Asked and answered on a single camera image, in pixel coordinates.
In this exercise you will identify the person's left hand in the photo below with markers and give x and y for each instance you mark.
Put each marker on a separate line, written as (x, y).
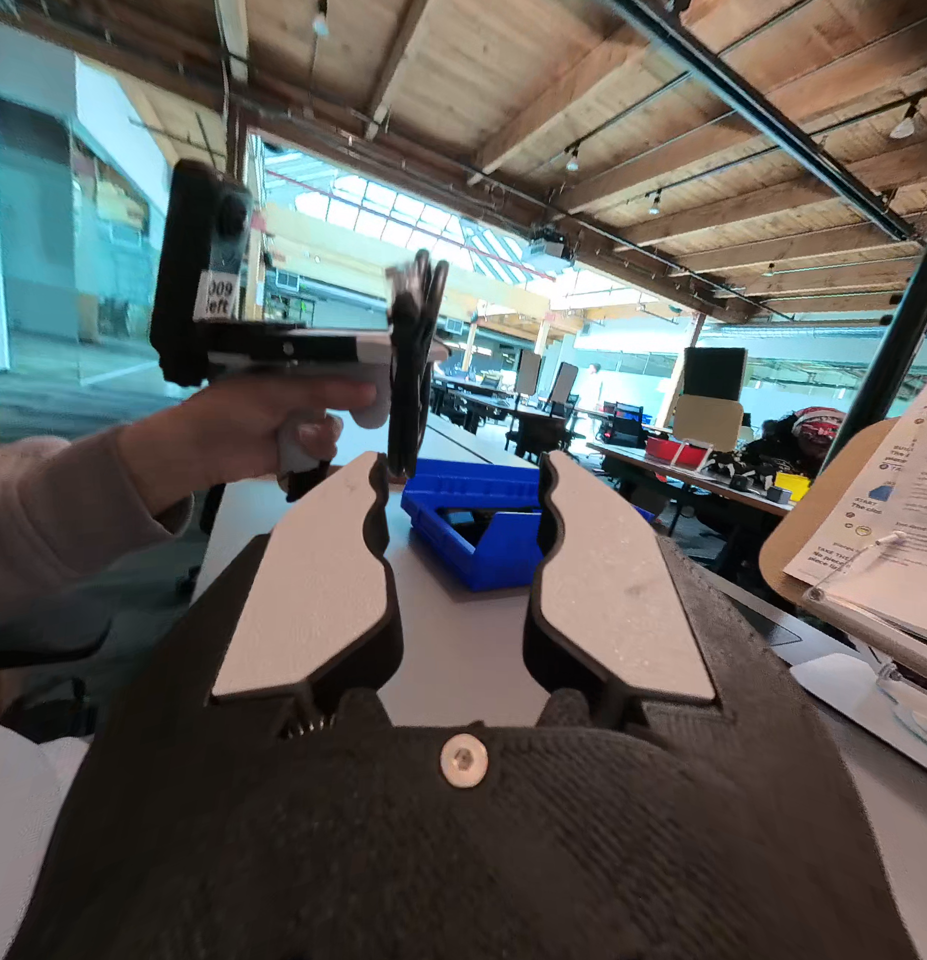
(223, 435)

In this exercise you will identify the person's left forearm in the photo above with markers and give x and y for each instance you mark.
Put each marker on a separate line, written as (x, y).
(51, 510)

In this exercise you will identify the instruction sheet on stand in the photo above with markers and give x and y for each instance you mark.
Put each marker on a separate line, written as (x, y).
(808, 510)

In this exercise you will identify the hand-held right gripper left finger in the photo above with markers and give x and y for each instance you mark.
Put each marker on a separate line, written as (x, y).
(313, 585)

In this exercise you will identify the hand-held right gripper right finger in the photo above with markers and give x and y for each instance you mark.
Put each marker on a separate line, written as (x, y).
(621, 600)

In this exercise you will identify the grey desk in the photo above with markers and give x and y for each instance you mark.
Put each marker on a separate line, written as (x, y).
(463, 637)

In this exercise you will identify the black metal pole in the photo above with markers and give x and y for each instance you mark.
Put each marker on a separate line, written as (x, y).
(895, 352)

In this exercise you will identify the yellow plastic bin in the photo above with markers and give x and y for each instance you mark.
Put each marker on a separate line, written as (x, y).
(793, 487)

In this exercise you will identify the person's grey sweatshirt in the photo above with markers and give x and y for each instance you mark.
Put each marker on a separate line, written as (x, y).
(13, 825)

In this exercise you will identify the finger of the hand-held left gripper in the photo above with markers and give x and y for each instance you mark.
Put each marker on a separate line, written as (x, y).
(373, 350)

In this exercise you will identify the blue plastic bin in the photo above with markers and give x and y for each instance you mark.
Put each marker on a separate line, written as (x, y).
(501, 562)

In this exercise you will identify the document stand with black sheet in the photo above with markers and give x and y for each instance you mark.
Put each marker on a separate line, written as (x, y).
(715, 375)

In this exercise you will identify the white instruction sheet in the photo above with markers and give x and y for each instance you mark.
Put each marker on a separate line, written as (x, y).
(906, 510)

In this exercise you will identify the red plastic bin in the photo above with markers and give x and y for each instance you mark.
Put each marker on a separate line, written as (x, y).
(670, 448)

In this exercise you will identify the ceiling projector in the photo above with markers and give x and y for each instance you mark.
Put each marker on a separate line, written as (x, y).
(547, 251)

